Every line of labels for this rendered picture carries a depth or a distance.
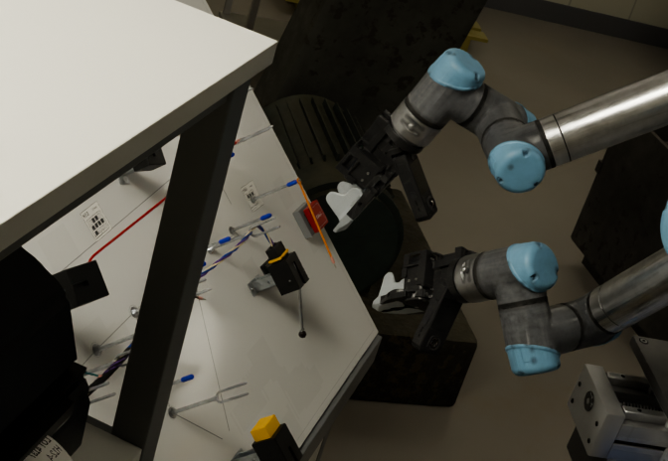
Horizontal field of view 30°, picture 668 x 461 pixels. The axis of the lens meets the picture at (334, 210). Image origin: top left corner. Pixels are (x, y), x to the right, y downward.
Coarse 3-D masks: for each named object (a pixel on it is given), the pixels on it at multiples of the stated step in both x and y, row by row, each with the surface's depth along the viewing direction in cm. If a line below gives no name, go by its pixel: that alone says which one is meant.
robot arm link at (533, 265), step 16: (480, 256) 189; (496, 256) 186; (512, 256) 183; (528, 256) 181; (544, 256) 183; (480, 272) 187; (496, 272) 185; (512, 272) 182; (528, 272) 181; (544, 272) 182; (480, 288) 188; (496, 288) 185; (512, 288) 183; (528, 288) 182; (544, 288) 182
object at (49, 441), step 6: (48, 438) 97; (42, 444) 96; (48, 444) 96; (54, 444) 97; (36, 450) 95; (42, 450) 96; (48, 450) 96; (54, 450) 96; (60, 450) 97; (30, 456) 95; (36, 456) 95; (42, 456) 95; (48, 456) 96; (54, 456) 96; (60, 456) 96; (66, 456) 97
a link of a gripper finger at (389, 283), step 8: (392, 272) 205; (384, 280) 206; (392, 280) 204; (384, 288) 205; (392, 288) 204; (400, 288) 202; (376, 304) 205; (384, 304) 203; (392, 304) 202; (400, 304) 202
